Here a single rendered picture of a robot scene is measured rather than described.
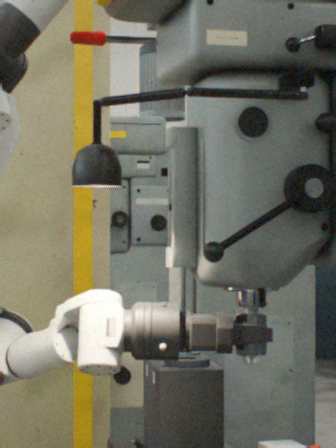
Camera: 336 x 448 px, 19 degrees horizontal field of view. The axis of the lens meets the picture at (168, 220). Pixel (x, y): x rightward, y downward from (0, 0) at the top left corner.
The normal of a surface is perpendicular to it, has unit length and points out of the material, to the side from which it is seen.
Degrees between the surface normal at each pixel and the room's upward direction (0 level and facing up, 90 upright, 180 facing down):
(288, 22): 90
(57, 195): 90
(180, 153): 90
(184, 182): 90
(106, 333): 67
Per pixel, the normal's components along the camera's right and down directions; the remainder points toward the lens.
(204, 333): 0.00, -0.01
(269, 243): 0.22, 0.30
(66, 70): 0.23, -0.01
